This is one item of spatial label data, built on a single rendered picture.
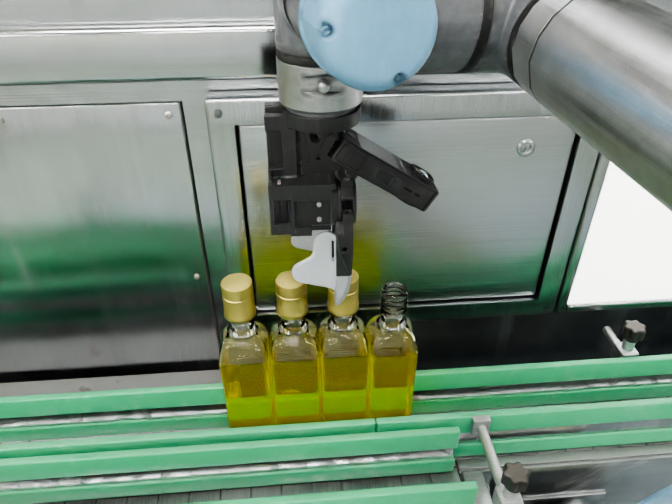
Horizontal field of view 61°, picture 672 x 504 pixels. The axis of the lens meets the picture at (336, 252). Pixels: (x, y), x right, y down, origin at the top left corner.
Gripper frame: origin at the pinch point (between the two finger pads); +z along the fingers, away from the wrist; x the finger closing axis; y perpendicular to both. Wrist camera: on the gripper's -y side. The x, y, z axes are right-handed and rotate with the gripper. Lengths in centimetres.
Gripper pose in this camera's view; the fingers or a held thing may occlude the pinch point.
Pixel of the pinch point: (342, 281)
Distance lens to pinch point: 62.0
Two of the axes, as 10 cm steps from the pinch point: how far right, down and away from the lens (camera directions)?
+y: -10.0, 0.4, -0.7
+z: 0.0, 8.2, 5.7
